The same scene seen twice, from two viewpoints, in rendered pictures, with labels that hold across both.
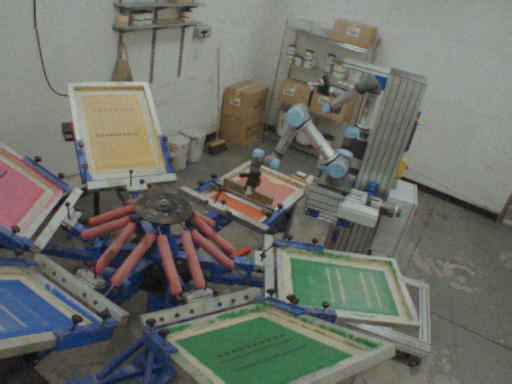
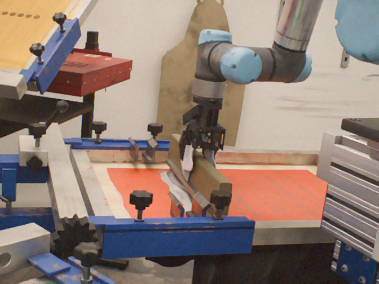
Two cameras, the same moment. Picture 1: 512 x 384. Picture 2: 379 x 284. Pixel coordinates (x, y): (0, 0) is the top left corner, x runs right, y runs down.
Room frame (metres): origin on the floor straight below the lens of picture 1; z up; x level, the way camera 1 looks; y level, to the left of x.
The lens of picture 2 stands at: (1.76, -0.91, 1.43)
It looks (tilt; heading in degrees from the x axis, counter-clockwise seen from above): 14 degrees down; 47
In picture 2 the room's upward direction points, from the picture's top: 6 degrees clockwise
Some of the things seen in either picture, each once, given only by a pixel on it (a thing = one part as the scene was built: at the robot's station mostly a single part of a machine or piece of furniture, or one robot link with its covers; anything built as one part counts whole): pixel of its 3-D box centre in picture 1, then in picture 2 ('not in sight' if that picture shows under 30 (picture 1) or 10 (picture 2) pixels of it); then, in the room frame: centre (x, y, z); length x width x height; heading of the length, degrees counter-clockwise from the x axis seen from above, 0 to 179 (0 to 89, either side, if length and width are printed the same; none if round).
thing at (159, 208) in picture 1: (157, 296); not in sight; (1.86, 0.46, 0.67); 0.39 x 0.39 x 1.35
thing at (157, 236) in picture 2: (272, 219); (177, 234); (2.48, -0.14, 0.97); 0.30 x 0.05 x 0.07; 155
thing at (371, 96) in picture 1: (367, 109); not in sight; (3.27, -0.71, 1.63); 0.15 x 0.12 x 0.55; 142
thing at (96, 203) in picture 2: (255, 191); (239, 187); (2.82, 0.01, 0.97); 0.79 x 0.58 x 0.04; 155
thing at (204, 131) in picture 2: (253, 178); (206, 123); (2.70, 0.04, 1.14); 0.09 x 0.08 x 0.12; 65
